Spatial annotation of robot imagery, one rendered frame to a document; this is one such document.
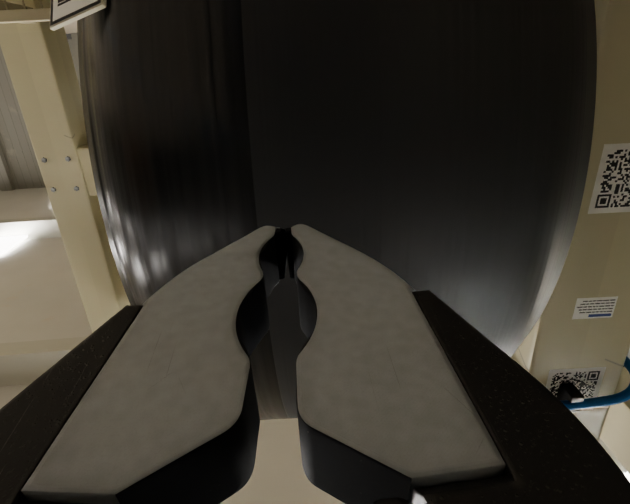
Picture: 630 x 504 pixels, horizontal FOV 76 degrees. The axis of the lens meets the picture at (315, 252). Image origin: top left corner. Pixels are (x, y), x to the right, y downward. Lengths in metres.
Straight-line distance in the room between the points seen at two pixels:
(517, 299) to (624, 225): 0.31
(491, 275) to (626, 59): 0.32
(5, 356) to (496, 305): 4.56
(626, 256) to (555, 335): 0.12
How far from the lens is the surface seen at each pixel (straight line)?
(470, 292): 0.25
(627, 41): 0.51
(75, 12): 0.27
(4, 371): 4.80
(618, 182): 0.54
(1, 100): 13.34
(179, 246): 0.23
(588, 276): 0.58
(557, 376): 0.65
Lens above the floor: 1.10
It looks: 24 degrees up
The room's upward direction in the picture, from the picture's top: 177 degrees clockwise
